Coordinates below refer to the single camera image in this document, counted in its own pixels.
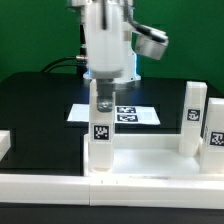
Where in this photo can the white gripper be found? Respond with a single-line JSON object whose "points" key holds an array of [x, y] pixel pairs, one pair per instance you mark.
{"points": [[104, 40]]}

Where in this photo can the white left obstacle bar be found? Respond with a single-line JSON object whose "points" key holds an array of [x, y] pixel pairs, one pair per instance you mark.
{"points": [[5, 143]]}

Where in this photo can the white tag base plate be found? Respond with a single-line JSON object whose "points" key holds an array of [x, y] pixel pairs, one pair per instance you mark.
{"points": [[123, 114]]}

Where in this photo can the white obstacle bar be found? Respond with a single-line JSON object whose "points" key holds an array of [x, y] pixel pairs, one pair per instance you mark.
{"points": [[132, 191], [5, 143]]}

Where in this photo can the white front obstacle bar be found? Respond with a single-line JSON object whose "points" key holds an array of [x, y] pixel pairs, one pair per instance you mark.
{"points": [[132, 191]]}

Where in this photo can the white square desk top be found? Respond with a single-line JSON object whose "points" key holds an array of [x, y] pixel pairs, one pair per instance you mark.
{"points": [[155, 155]]}

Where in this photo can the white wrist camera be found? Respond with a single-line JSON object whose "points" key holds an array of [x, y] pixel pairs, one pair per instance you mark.
{"points": [[152, 47]]}

